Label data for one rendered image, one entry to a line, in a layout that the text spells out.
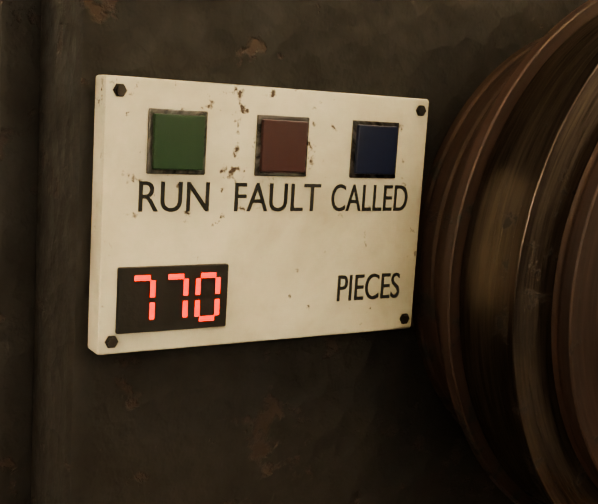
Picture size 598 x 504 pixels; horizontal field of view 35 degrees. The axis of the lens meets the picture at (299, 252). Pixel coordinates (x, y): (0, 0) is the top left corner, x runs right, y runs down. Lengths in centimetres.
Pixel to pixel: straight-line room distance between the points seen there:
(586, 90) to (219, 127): 24
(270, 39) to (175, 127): 11
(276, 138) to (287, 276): 10
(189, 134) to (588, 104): 26
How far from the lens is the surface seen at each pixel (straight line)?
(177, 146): 63
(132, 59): 64
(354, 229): 71
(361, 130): 70
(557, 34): 74
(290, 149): 67
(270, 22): 69
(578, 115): 66
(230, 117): 65
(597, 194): 66
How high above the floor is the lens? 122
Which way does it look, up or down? 8 degrees down
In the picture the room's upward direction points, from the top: 4 degrees clockwise
